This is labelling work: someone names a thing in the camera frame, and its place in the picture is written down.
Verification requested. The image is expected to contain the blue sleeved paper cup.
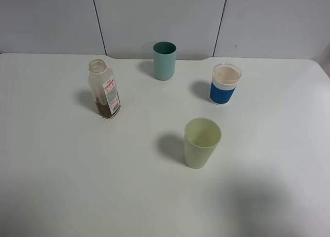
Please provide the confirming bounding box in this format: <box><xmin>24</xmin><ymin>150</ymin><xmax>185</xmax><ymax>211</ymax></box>
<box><xmin>210</xmin><ymin>64</ymin><xmax>242</xmax><ymax>105</ymax></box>

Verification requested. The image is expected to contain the teal plastic cup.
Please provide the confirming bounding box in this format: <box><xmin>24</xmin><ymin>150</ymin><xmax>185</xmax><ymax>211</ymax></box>
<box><xmin>153</xmin><ymin>41</ymin><xmax>176</xmax><ymax>81</ymax></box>

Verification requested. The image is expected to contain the clear plastic drink bottle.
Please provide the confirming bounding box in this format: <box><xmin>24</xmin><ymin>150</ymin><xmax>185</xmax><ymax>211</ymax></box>
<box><xmin>88</xmin><ymin>59</ymin><xmax>121</xmax><ymax>119</ymax></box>

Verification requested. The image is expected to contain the light green plastic cup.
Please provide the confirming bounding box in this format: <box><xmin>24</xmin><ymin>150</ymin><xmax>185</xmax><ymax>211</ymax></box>
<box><xmin>184</xmin><ymin>118</ymin><xmax>222</xmax><ymax>169</ymax></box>

